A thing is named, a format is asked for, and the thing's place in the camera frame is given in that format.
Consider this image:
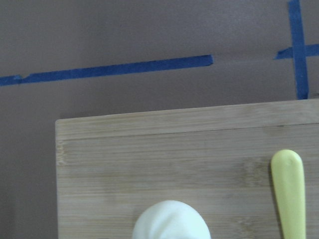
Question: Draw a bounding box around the wooden cutting board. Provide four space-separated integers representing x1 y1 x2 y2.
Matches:
55 99 319 239

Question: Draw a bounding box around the yellow plastic knife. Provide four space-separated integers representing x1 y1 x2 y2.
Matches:
271 149 306 239

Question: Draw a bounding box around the white steamed bun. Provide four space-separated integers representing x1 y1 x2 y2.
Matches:
132 200 211 239

